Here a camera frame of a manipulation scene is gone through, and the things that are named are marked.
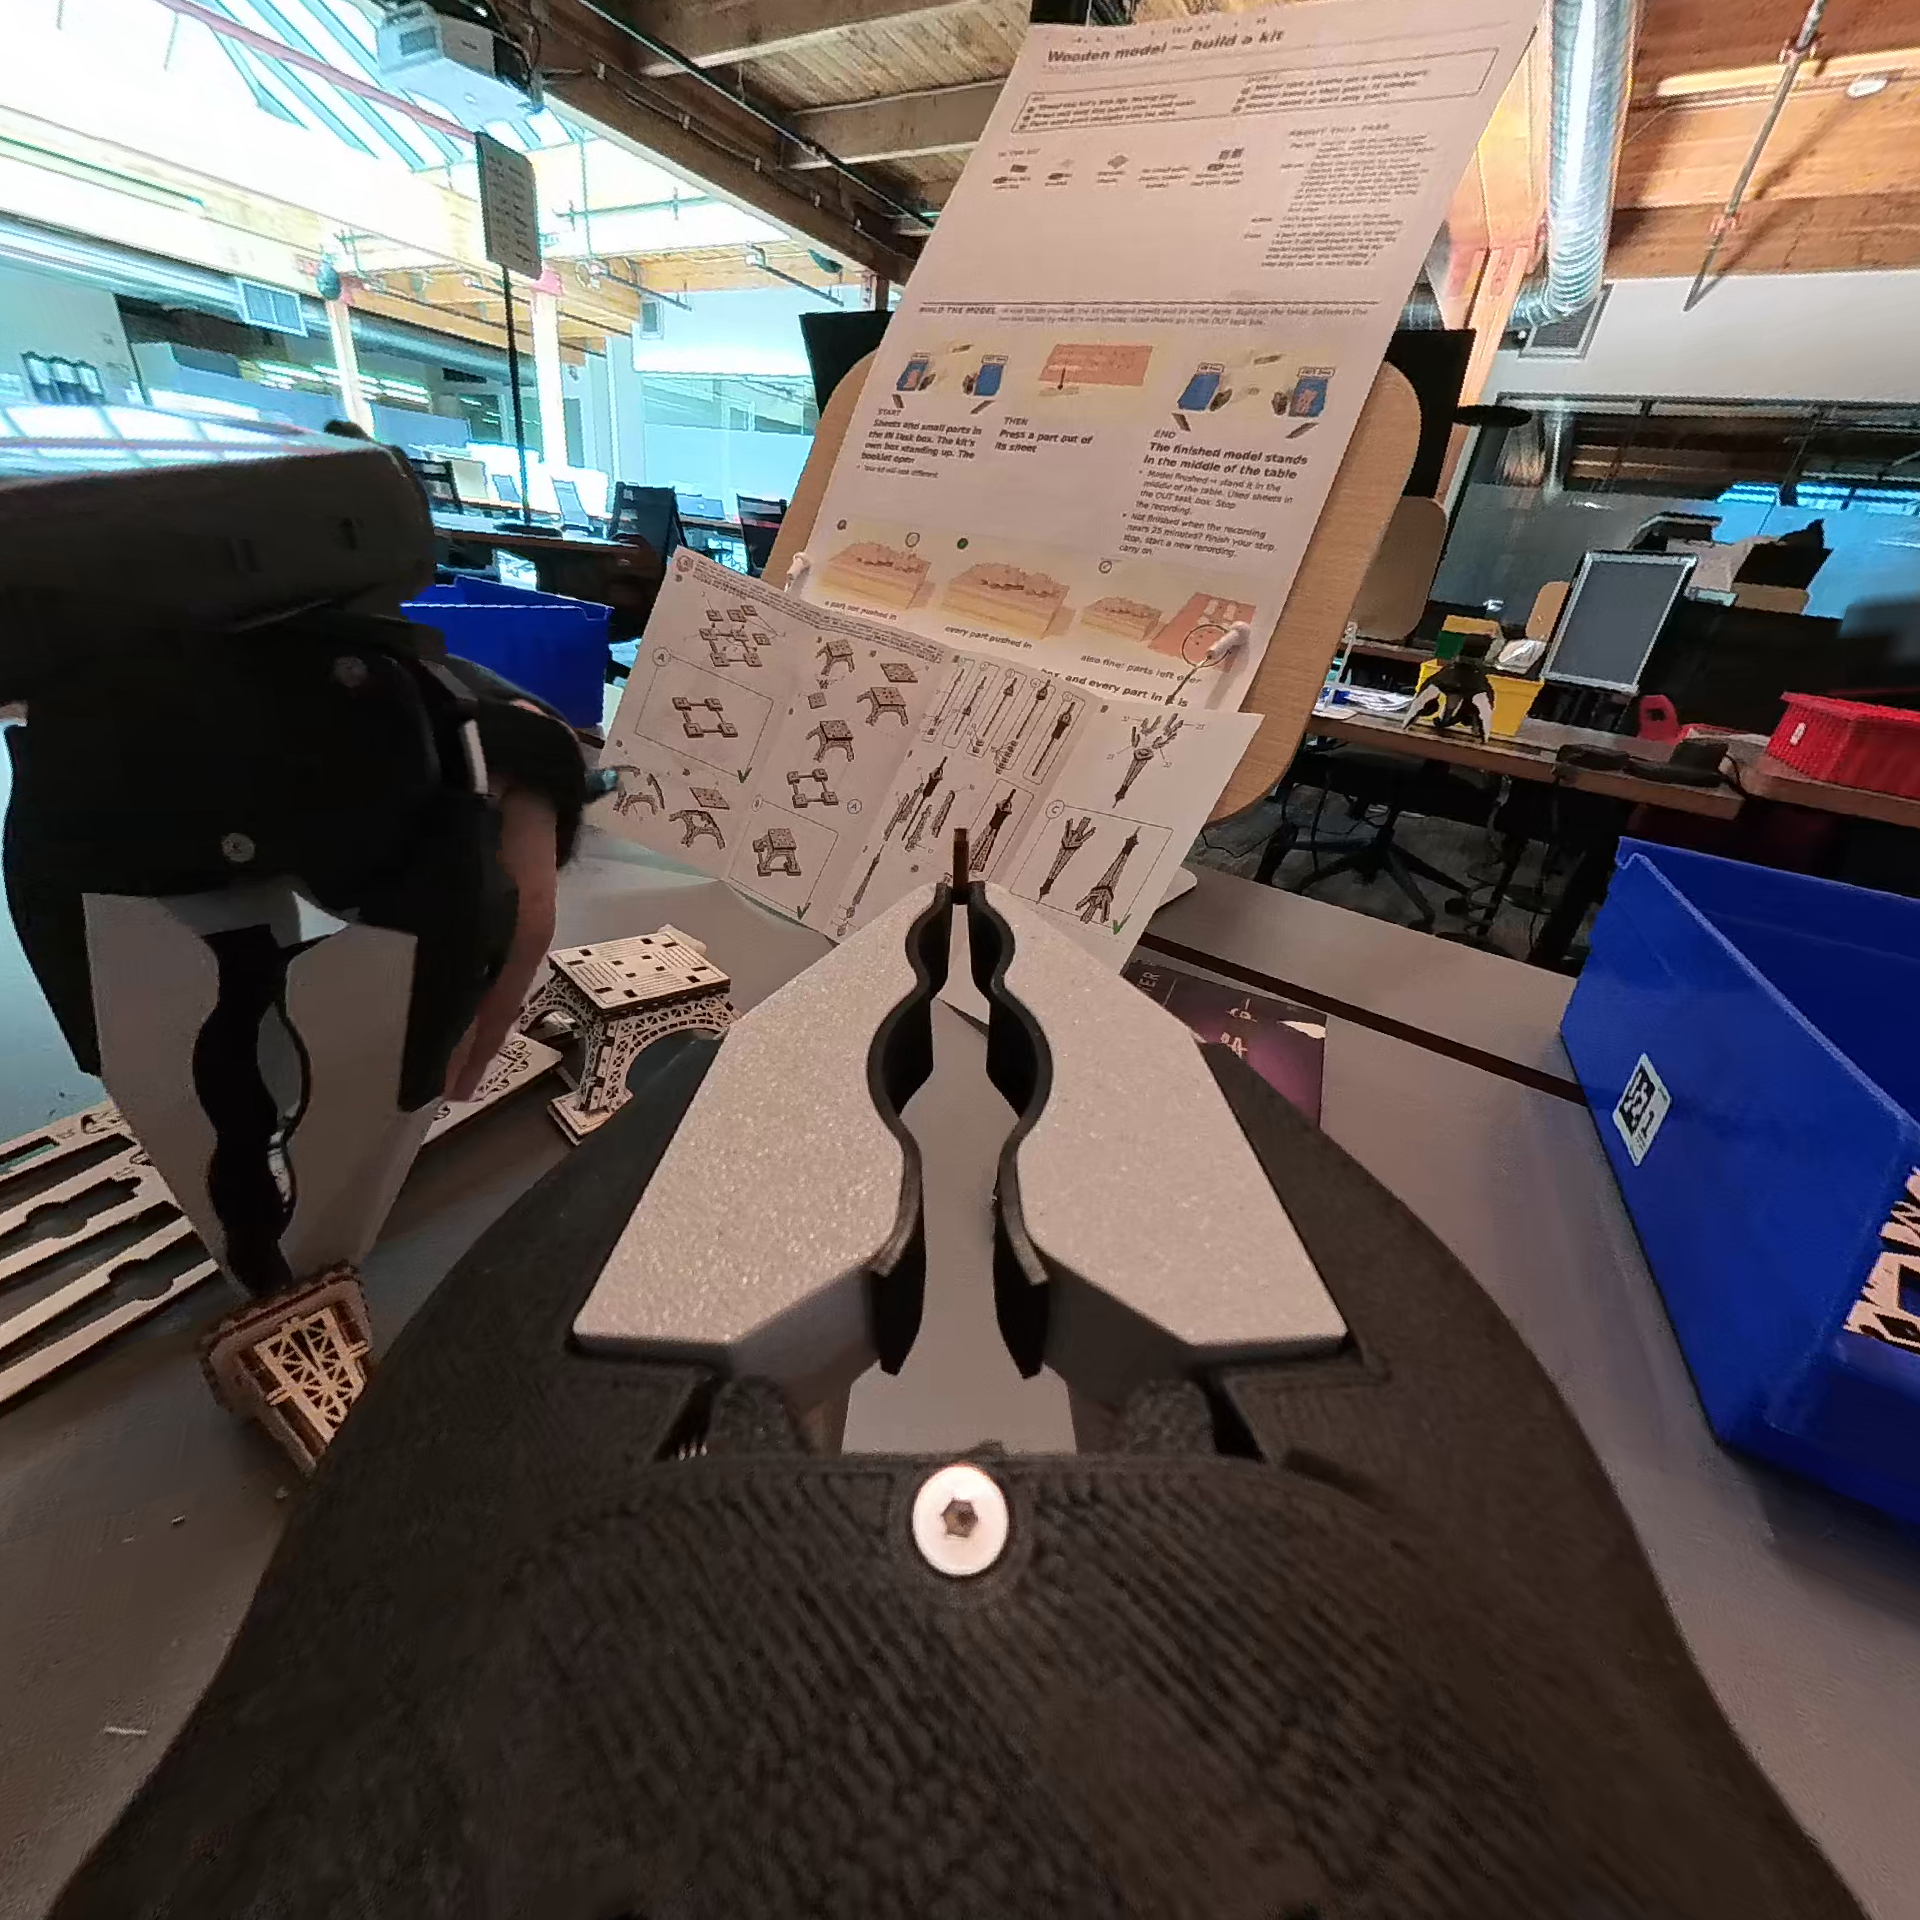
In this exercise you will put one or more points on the plain blue bin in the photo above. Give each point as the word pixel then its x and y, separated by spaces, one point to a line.
pixel 525 646

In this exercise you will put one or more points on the person's left hand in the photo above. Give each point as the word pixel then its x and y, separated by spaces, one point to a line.
pixel 517 902

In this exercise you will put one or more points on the grey desk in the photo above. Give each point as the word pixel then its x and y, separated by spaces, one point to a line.
pixel 1424 1201

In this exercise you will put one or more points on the wooden tower base model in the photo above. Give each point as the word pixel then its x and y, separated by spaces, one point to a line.
pixel 629 974

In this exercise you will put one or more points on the black office chair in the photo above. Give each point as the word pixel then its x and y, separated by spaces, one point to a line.
pixel 1373 855

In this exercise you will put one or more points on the wooden tower section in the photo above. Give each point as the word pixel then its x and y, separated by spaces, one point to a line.
pixel 294 1366

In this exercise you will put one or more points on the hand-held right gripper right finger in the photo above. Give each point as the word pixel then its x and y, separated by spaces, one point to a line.
pixel 1170 1201

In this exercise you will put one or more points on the purple kit box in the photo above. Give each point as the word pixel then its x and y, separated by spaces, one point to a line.
pixel 1243 1037

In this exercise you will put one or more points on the folded assembly booklet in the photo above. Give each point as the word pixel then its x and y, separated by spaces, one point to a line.
pixel 779 721

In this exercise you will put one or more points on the laser-cut wooden parts sheet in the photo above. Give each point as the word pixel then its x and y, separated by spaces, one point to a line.
pixel 77 1245

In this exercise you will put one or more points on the wooden background table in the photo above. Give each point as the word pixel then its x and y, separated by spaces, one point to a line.
pixel 1499 757

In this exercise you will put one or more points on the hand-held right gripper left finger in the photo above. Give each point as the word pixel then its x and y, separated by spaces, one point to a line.
pixel 750 1171

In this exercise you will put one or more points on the black and white gripper device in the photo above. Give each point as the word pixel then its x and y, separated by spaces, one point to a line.
pixel 1451 697

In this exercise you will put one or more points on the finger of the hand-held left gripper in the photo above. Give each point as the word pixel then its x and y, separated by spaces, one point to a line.
pixel 142 1021
pixel 352 1049

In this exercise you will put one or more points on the silver ventilation duct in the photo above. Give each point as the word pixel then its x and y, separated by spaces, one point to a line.
pixel 1599 166

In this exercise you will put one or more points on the red basket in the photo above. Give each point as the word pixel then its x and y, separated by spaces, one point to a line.
pixel 1846 743

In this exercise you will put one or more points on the yellow bin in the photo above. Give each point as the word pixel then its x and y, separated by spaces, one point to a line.
pixel 1518 704

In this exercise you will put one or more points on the wooden display stand board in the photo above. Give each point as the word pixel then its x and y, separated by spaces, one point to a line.
pixel 1359 525

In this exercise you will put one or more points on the ceiling projector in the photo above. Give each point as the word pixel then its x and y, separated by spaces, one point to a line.
pixel 457 53

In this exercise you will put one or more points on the hanging sign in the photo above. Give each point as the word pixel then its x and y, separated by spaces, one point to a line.
pixel 510 203

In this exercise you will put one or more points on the large printed instruction sheet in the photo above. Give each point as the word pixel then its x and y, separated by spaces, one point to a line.
pixel 1201 300

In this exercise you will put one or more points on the blue bin with printed tag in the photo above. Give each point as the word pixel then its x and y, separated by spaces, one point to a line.
pixel 1723 974

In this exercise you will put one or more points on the computer monitor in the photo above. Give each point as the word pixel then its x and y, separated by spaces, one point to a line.
pixel 1622 623

